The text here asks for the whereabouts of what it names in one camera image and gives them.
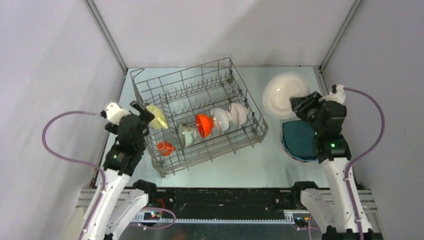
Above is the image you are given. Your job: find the white ribbed bowl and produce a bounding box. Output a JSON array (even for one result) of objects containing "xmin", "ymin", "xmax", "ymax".
[{"xmin": 210, "ymin": 107, "xmax": 231, "ymax": 134}]

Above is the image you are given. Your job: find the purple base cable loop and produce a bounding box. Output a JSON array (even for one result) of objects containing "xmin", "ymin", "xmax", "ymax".
[{"xmin": 137, "ymin": 207, "xmax": 177, "ymax": 231}]

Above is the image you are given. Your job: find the blue dotted plate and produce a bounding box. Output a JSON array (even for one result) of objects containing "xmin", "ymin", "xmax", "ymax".
[{"xmin": 281, "ymin": 134, "xmax": 318, "ymax": 163}]

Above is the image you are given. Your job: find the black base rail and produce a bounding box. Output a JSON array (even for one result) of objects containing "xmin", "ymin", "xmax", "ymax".
[{"xmin": 149, "ymin": 187, "xmax": 307, "ymax": 222}]

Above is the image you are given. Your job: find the white plate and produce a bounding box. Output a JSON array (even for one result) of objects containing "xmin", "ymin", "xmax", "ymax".
[{"xmin": 262, "ymin": 72, "xmax": 311, "ymax": 120}]

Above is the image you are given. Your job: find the yellow mug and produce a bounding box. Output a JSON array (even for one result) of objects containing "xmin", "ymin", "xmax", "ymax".
[{"xmin": 146, "ymin": 104, "xmax": 169, "ymax": 129}]

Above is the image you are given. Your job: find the dark teal plate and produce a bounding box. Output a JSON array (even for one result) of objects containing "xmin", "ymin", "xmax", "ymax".
[{"xmin": 281, "ymin": 120, "xmax": 318, "ymax": 163}]

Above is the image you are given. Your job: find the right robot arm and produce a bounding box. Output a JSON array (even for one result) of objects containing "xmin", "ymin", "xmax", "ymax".
[{"xmin": 290, "ymin": 91, "xmax": 384, "ymax": 240}]

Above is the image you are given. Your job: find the grey wire dish rack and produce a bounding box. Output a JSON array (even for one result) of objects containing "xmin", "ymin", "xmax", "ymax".
[{"xmin": 129, "ymin": 57, "xmax": 269, "ymax": 178}]

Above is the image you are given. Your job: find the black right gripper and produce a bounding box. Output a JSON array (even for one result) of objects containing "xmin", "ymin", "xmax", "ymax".
[{"xmin": 290, "ymin": 91, "xmax": 326, "ymax": 135}]

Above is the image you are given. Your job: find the pale green cup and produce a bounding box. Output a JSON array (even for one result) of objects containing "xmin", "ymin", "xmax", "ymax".
[{"xmin": 178, "ymin": 122, "xmax": 198, "ymax": 149}]

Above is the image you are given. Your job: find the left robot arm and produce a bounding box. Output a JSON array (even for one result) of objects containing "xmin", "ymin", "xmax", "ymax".
[{"xmin": 78, "ymin": 100, "xmax": 158, "ymax": 240}]

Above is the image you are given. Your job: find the orange bowl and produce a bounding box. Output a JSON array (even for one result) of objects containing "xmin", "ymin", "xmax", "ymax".
[{"xmin": 195, "ymin": 113, "xmax": 214, "ymax": 138}]

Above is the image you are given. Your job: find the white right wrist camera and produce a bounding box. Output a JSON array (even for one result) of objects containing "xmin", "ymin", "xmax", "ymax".
[{"xmin": 321, "ymin": 84, "xmax": 346, "ymax": 105}]

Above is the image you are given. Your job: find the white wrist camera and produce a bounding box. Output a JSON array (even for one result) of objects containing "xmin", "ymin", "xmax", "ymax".
[
  {"xmin": 100, "ymin": 101, "xmax": 131, "ymax": 126},
  {"xmin": 321, "ymin": 84, "xmax": 346, "ymax": 105}
]

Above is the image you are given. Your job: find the small orange cup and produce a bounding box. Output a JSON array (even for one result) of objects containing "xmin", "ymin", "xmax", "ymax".
[{"xmin": 156, "ymin": 141, "xmax": 176, "ymax": 157}]

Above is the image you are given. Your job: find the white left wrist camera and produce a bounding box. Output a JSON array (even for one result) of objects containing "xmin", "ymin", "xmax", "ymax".
[{"xmin": 100, "ymin": 101, "xmax": 131, "ymax": 126}]

